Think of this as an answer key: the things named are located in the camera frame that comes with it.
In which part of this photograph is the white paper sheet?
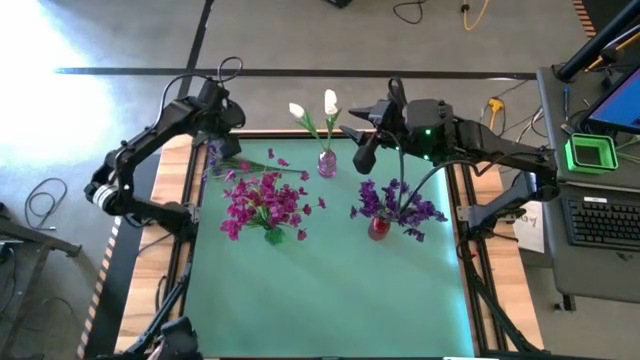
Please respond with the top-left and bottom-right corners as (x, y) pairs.
(512, 199), (546, 255)

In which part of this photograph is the yellow cable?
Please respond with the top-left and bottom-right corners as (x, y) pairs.
(460, 0), (490, 32)

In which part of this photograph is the black mat with orange stripes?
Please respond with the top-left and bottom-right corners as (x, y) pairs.
(74, 149), (166, 360)
(571, 0), (640, 40)

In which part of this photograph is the gray desk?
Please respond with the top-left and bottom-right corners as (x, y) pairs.
(536, 63), (640, 305)

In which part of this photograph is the black aluminium table frame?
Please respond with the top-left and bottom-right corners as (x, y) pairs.
(164, 128), (501, 360)

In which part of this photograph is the black keyboard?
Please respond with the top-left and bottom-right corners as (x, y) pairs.
(560, 195), (640, 252)

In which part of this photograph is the black monitor stand pole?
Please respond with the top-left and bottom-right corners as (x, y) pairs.
(556, 0), (640, 84)

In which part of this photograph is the dark metal table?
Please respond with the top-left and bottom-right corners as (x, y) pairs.
(0, 202), (84, 360)

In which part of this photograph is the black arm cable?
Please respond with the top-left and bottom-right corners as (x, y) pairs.
(158, 55), (245, 129)
(379, 76), (484, 216)

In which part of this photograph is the black frame brace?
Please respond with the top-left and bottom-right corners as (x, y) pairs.
(462, 239), (549, 357)
(94, 264), (204, 360)

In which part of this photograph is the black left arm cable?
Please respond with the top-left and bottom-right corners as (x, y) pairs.
(158, 55), (245, 129)

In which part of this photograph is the monitor with blue screen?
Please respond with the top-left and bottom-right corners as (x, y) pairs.
(579, 63), (640, 136)

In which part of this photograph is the teal table mat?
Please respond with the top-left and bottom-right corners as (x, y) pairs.
(182, 137), (476, 359)

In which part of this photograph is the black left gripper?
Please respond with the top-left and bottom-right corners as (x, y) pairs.
(197, 79), (247, 159)

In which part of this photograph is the red ribbed glass bottle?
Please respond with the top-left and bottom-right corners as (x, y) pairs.
(367, 217), (392, 242)

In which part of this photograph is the white artificial tulip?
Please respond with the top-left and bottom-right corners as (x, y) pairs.
(288, 102), (331, 154)
(323, 88), (340, 154)
(323, 102), (344, 154)

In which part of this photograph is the purple artificial flower spray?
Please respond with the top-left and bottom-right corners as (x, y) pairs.
(205, 141), (224, 171)
(384, 182), (450, 245)
(348, 178), (401, 236)

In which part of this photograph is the yellow cable connector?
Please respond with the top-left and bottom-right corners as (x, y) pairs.
(487, 97), (505, 132)

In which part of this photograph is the green plastic box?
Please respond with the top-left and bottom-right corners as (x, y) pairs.
(564, 132), (620, 176)

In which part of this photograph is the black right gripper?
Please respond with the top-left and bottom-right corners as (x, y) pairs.
(339, 97), (411, 149)

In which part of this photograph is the pink ribbed glass bottle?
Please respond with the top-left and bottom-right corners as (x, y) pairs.
(317, 149), (338, 179)

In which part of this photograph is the magenta artificial flower spray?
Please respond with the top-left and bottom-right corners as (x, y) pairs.
(219, 179), (281, 242)
(247, 169), (314, 236)
(269, 172), (329, 244)
(219, 147), (312, 184)

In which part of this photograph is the wooden table board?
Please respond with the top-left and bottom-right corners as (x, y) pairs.
(113, 128), (547, 354)

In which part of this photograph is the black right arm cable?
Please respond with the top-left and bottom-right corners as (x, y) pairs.
(379, 76), (484, 216)

